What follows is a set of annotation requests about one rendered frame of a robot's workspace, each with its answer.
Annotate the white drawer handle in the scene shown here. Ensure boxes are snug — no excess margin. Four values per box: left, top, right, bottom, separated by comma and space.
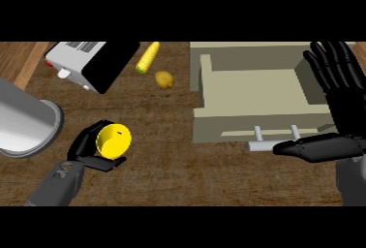
248, 124, 302, 152

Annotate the beige cabinet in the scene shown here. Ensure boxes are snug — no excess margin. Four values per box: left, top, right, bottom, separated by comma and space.
189, 41, 357, 92

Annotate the yellow corn cob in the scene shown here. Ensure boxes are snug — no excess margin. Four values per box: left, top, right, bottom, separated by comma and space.
134, 42, 161, 75

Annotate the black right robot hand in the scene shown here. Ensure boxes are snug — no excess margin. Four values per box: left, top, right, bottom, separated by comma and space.
271, 41, 366, 164

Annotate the yellow potato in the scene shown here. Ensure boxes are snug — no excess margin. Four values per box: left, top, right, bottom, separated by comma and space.
153, 70, 176, 90

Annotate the large grey pot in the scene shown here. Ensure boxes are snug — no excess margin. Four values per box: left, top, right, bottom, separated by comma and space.
0, 77, 66, 160

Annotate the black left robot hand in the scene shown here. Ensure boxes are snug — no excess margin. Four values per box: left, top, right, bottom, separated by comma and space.
66, 119, 128, 171

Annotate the beige open drawer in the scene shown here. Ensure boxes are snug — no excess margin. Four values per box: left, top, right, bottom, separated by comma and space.
192, 53, 341, 144

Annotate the white and black toaster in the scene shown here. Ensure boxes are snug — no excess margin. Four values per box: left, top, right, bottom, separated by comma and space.
44, 41, 142, 95

